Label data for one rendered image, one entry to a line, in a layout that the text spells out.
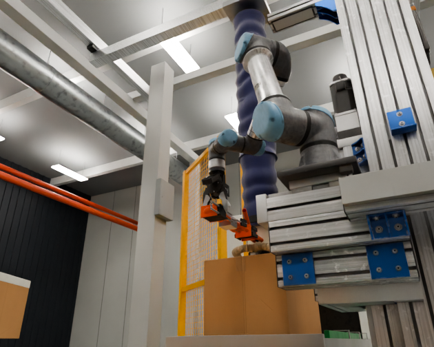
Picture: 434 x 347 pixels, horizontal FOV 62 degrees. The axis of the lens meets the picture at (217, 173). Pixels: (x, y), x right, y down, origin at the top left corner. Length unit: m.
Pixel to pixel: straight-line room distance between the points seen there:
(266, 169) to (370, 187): 1.26
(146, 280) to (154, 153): 1.03
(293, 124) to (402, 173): 0.35
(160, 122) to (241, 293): 1.90
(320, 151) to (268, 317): 0.82
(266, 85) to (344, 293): 0.68
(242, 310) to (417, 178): 1.04
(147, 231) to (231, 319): 1.32
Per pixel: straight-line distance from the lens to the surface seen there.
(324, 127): 1.18
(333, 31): 3.82
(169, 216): 2.93
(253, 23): 2.77
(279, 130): 1.10
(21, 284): 3.12
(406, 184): 0.92
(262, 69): 1.32
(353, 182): 0.93
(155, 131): 3.20
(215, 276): 1.79
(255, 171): 2.10
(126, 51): 3.53
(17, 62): 7.17
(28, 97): 9.90
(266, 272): 1.69
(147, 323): 2.72
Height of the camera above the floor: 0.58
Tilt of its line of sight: 25 degrees up
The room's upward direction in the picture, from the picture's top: 1 degrees counter-clockwise
